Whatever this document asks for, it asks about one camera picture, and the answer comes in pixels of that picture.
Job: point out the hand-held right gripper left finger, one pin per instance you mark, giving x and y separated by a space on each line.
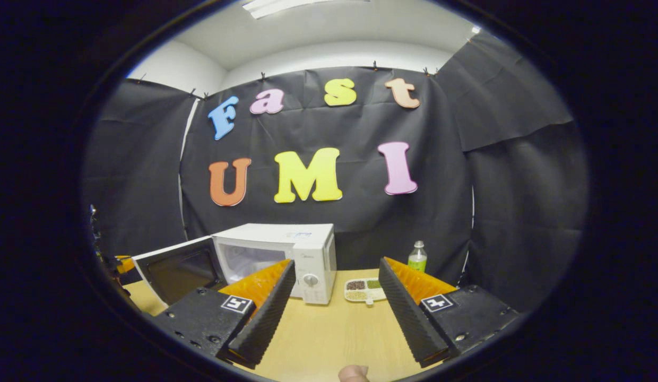
268 313

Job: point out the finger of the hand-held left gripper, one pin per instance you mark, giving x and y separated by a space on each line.
125 264

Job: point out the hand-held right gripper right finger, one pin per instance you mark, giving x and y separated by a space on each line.
406 313

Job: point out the white microwave oven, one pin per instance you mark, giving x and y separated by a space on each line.
313 254

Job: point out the divided tray of beans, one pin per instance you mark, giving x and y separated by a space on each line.
361 289

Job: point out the green tea bottle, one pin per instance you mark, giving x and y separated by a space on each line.
417 261

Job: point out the large ceiling light panel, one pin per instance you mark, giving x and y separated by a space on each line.
286 6

